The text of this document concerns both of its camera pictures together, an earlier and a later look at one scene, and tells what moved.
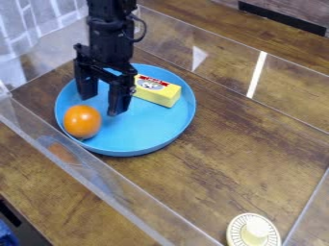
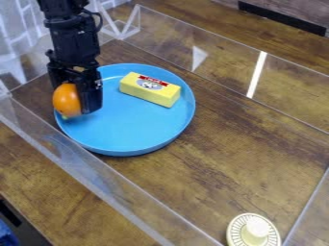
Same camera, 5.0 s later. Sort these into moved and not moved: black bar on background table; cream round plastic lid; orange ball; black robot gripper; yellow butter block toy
Moved: orange ball; black robot gripper
Not moved: yellow butter block toy; cream round plastic lid; black bar on background table
